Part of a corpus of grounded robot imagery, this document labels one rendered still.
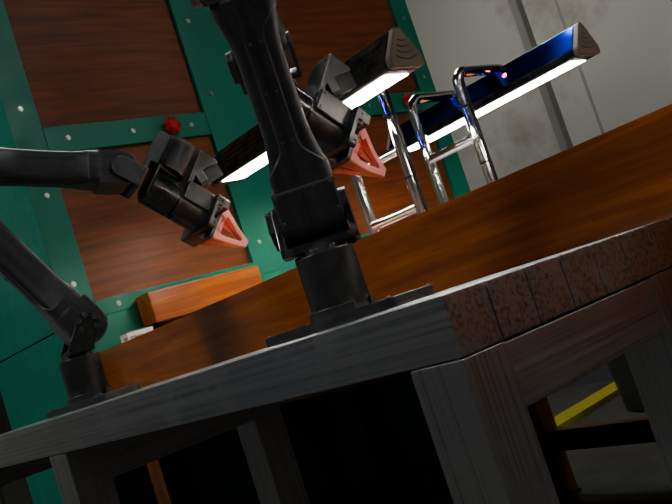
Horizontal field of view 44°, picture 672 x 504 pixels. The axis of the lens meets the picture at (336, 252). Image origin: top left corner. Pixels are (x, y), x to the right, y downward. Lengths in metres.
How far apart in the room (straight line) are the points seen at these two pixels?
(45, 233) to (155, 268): 0.26
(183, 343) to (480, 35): 3.17
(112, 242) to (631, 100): 2.68
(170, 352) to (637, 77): 2.87
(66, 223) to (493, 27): 2.92
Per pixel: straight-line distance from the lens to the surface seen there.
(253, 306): 1.30
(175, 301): 1.87
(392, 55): 1.42
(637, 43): 4.00
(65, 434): 0.97
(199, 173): 1.47
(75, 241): 1.88
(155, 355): 1.61
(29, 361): 2.09
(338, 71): 1.19
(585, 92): 4.11
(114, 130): 2.01
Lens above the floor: 0.67
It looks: 4 degrees up
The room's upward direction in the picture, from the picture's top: 18 degrees counter-clockwise
